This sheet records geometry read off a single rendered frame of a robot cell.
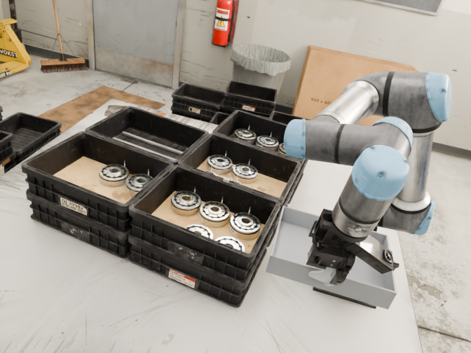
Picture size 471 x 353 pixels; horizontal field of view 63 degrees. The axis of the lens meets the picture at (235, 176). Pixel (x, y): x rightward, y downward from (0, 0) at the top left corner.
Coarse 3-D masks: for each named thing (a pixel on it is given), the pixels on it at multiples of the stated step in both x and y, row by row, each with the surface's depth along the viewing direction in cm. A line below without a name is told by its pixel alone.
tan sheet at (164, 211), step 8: (176, 192) 140; (168, 200) 135; (160, 208) 131; (168, 208) 132; (160, 216) 127; (168, 216) 128; (176, 216) 129; (184, 216) 129; (192, 216) 130; (176, 224) 126; (184, 224) 126; (200, 224) 127; (216, 232) 126; (224, 232) 126; (240, 240) 124; (248, 240) 125; (256, 240) 125; (248, 248) 122
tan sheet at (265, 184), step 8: (200, 168) 156; (232, 168) 159; (224, 176) 153; (264, 176) 158; (248, 184) 151; (256, 184) 152; (264, 184) 153; (272, 184) 154; (280, 184) 155; (264, 192) 149; (272, 192) 150; (280, 192) 151
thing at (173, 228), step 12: (180, 168) 136; (216, 180) 132; (144, 192) 121; (252, 192) 130; (132, 204) 115; (276, 204) 127; (132, 216) 114; (144, 216) 112; (168, 228) 110; (180, 228) 109; (264, 228) 115; (192, 240) 109; (204, 240) 107; (228, 252) 106; (240, 252) 105; (252, 252) 106
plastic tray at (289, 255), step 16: (288, 208) 99; (288, 224) 101; (304, 224) 101; (288, 240) 95; (304, 240) 97; (384, 240) 97; (272, 256) 83; (288, 256) 90; (304, 256) 91; (272, 272) 85; (288, 272) 84; (304, 272) 83; (352, 272) 89; (368, 272) 90; (320, 288) 84; (336, 288) 83; (352, 288) 82; (368, 288) 81; (384, 288) 87; (384, 304) 82
